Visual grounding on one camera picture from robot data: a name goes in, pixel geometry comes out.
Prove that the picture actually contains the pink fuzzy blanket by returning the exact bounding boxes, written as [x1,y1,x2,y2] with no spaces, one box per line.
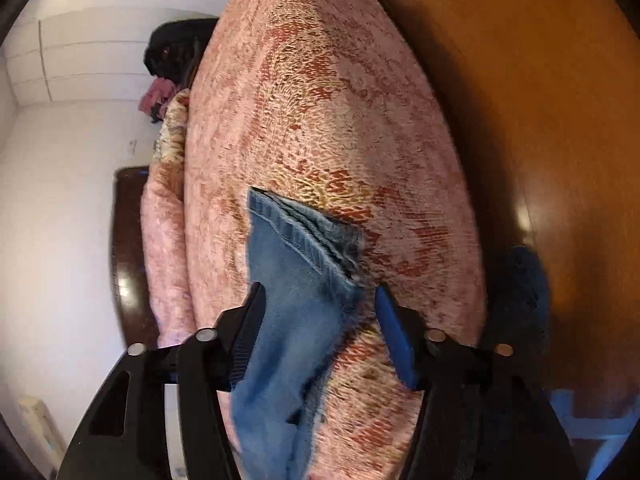
[139,162,198,348]

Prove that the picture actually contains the pink and maroon clothing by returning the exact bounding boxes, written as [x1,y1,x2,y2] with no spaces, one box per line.
[139,77,178,123]

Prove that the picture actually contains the black bag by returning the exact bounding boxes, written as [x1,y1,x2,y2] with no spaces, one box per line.
[144,17,221,86]

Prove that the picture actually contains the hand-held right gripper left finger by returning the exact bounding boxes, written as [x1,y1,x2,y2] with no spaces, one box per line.
[57,282,266,480]

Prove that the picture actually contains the blue denim pants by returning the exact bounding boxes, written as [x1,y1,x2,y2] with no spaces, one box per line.
[227,187,373,480]

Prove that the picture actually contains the white wall cabinet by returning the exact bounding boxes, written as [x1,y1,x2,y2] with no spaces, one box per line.
[5,10,221,106]

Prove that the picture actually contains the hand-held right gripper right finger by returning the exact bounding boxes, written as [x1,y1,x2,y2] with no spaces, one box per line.
[374,285,586,480]

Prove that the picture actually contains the dark wooden headboard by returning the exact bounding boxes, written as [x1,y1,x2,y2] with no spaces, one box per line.
[112,165,161,348]

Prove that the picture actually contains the pink patterned bedspread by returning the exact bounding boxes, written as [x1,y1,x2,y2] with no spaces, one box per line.
[182,0,488,480]

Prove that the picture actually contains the dark blue cloth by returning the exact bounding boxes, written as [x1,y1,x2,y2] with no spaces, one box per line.
[482,245,551,356]

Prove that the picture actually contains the floral pillow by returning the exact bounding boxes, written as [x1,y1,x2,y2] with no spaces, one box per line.
[152,87,193,163]

